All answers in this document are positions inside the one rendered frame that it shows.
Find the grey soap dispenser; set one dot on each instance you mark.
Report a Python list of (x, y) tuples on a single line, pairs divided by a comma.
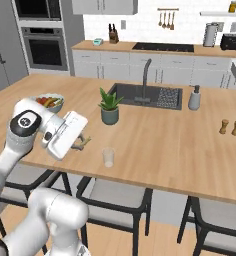
[(194, 100)]

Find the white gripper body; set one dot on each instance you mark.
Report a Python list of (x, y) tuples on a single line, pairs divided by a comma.
[(67, 133)]

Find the white wall socket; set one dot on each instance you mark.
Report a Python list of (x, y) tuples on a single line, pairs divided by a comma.
[(123, 24), (234, 27)]

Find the black stool with grey seat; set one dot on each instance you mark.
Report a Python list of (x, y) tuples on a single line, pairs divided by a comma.
[(220, 216), (23, 180), (116, 196)]

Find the dark grey sink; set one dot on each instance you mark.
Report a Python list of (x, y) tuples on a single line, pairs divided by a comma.
[(130, 94)]

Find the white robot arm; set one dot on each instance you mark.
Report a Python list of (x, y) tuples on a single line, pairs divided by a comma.
[(13, 146)]

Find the grey fridge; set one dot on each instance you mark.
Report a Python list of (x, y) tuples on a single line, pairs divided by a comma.
[(5, 43)]

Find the grey upper cupboards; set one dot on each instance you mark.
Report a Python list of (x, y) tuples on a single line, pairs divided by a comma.
[(103, 6)]

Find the black toaster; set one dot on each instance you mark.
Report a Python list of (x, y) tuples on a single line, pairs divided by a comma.
[(232, 42)]

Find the wooden tool rail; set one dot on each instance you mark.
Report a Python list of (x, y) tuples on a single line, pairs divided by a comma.
[(168, 9)]

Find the small teal box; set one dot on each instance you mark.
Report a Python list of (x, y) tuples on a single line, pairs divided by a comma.
[(98, 41)]

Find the black microwave oven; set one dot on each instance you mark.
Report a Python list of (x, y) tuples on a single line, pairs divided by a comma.
[(38, 8)]

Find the green plant in grey pot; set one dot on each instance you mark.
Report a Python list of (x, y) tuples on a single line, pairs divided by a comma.
[(110, 111)]

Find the black hob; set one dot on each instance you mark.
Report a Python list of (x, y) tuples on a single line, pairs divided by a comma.
[(163, 47)]

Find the white wall shelf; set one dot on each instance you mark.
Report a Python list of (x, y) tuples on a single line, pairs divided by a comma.
[(223, 13)]

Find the clear glass cup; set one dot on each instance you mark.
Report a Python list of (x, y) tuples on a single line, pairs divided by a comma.
[(108, 157)]

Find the bowl of vegetables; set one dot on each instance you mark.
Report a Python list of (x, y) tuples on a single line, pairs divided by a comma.
[(51, 101)]

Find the hanging wooden tool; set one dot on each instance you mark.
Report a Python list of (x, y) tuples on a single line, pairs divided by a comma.
[(172, 22), (164, 20), (168, 20), (160, 20)]

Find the dark grey tap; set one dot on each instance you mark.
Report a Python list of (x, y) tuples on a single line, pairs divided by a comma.
[(145, 80)]

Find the wooden knife block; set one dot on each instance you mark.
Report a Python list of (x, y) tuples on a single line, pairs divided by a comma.
[(113, 36)]

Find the run of white lower cupboards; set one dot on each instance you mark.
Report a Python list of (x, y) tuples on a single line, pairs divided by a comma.
[(123, 66)]

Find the yellow jar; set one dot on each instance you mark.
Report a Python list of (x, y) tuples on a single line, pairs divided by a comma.
[(232, 6)]

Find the steel wall oven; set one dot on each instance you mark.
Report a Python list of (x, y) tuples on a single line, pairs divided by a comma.
[(45, 49)]

